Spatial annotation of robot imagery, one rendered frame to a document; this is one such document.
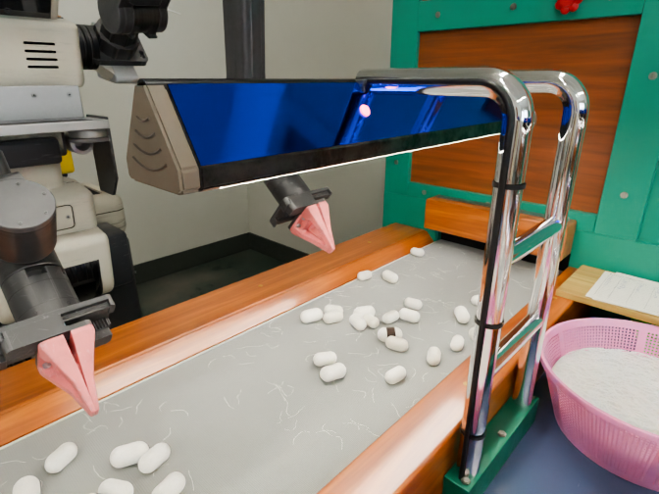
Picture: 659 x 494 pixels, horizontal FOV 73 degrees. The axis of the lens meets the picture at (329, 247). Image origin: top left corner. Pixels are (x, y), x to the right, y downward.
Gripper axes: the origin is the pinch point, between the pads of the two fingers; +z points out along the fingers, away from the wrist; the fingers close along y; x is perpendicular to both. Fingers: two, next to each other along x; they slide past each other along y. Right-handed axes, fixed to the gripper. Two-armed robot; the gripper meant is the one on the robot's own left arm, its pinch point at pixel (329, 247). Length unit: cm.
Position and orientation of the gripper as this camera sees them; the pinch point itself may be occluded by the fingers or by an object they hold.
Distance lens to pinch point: 71.6
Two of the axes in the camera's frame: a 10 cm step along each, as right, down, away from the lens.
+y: 6.9, -2.6, 6.8
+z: 5.6, 7.9, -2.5
